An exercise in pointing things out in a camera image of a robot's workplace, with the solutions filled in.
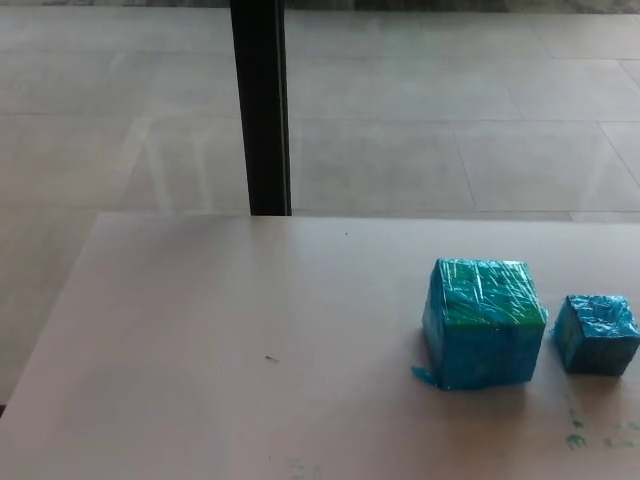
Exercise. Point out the large blue wrapped cube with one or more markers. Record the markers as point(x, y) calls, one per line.
point(485, 330)

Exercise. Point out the black window frame post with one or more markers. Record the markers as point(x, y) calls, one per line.
point(261, 105)

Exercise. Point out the small blue cube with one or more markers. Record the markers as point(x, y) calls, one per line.
point(595, 335)

